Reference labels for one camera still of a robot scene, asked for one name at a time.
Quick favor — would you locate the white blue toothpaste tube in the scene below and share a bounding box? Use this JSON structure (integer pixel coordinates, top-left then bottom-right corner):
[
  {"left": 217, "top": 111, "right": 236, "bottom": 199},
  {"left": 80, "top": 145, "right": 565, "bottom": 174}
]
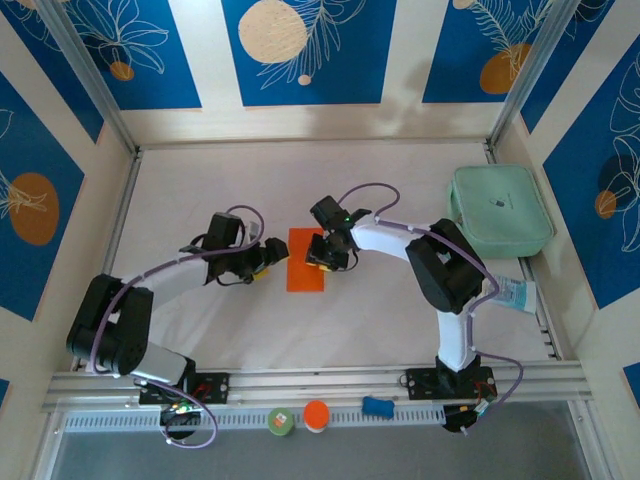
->
[{"left": 482, "top": 273, "right": 539, "bottom": 315}]

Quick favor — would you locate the aluminium frame post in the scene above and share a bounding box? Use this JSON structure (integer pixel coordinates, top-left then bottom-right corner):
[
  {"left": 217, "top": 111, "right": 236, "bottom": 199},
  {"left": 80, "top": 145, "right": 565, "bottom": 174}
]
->
[
  {"left": 35, "top": 0, "right": 142, "bottom": 157},
  {"left": 487, "top": 0, "right": 584, "bottom": 151}
]

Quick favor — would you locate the wide aluminium mounting rail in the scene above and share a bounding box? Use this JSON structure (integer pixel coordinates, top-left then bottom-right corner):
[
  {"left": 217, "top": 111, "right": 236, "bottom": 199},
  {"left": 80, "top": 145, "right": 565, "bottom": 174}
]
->
[{"left": 42, "top": 360, "right": 599, "bottom": 414}]

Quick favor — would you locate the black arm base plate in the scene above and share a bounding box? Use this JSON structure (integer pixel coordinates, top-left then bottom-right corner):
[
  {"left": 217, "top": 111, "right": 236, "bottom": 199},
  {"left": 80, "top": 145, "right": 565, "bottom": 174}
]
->
[
  {"left": 138, "top": 371, "right": 231, "bottom": 406},
  {"left": 404, "top": 366, "right": 499, "bottom": 402}
]

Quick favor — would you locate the aluminium table edge rail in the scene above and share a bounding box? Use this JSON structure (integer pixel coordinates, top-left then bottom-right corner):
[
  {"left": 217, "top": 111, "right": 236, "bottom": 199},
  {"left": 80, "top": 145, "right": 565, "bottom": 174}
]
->
[
  {"left": 135, "top": 139, "right": 494, "bottom": 151},
  {"left": 71, "top": 149, "right": 144, "bottom": 372},
  {"left": 483, "top": 142, "right": 560, "bottom": 362}
]

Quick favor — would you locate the blue bone-shaped toy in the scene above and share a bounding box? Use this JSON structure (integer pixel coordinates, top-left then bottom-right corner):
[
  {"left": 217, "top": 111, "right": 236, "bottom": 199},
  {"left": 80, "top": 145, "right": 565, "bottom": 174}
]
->
[{"left": 361, "top": 395, "right": 396, "bottom": 417}]

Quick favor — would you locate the orange lid white jar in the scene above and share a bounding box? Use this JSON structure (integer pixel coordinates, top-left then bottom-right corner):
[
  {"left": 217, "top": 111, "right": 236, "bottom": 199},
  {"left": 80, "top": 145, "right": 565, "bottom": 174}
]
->
[{"left": 302, "top": 399, "right": 331, "bottom": 434}]

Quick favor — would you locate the black controller module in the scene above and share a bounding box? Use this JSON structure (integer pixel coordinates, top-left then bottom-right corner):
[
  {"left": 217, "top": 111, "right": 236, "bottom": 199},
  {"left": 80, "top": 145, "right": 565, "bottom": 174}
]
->
[{"left": 442, "top": 397, "right": 496, "bottom": 437}]

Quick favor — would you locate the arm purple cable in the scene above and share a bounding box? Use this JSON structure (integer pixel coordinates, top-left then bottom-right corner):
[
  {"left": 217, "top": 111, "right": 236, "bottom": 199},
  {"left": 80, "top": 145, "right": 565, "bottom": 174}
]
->
[
  {"left": 91, "top": 204, "right": 266, "bottom": 450},
  {"left": 339, "top": 182, "right": 526, "bottom": 436}
]

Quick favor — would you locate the grey metal sheet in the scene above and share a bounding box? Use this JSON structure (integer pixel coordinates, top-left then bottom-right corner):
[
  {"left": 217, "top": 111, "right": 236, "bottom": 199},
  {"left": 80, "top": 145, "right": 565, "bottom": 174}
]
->
[{"left": 47, "top": 429, "right": 596, "bottom": 480}]

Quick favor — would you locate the green round can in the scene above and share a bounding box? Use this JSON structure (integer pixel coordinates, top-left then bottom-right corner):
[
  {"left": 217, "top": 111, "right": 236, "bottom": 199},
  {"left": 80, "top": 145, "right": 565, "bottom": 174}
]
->
[{"left": 267, "top": 407, "right": 296, "bottom": 438}]

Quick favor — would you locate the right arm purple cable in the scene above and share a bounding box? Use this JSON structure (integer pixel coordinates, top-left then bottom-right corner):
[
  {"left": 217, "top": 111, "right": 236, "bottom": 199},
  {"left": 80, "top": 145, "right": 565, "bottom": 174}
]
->
[{"left": 339, "top": 182, "right": 526, "bottom": 436}]

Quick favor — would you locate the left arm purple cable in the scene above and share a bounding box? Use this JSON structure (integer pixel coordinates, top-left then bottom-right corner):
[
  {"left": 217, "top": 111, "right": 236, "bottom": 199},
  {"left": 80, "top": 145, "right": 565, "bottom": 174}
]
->
[{"left": 91, "top": 204, "right": 266, "bottom": 450}]

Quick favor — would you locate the mint green zip pouch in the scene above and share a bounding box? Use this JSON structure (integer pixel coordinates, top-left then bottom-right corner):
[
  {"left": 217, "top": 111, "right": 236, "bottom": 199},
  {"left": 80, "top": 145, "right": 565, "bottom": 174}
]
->
[{"left": 446, "top": 164, "right": 556, "bottom": 260}]

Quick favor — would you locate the blue floral wall panel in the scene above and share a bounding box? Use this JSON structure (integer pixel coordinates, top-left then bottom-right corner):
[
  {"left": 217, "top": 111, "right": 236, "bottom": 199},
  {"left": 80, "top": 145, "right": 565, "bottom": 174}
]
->
[
  {"left": 0, "top": 69, "right": 86, "bottom": 322},
  {"left": 422, "top": 0, "right": 549, "bottom": 105},
  {"left": 221, "top": 0, "right": 399, "bottom": 108},
  {"left": 542, "top": 47, "right": 640, "bottom": 311},
  {"left": 519, "top": 0, "right": 617, "bottom": 135},
  {"left": 0, "top": 0, "right": 105, "bottom": 145},
  {"left": 62, "top": 0, "right": 203, "bottom": 112}
]

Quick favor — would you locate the grey slotted cable duct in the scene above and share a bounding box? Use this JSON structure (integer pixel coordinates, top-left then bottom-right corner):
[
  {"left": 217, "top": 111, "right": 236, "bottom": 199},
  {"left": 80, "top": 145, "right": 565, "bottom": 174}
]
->
[{"left": 62, "top": 405, "right": 447, "bottom": 434}]

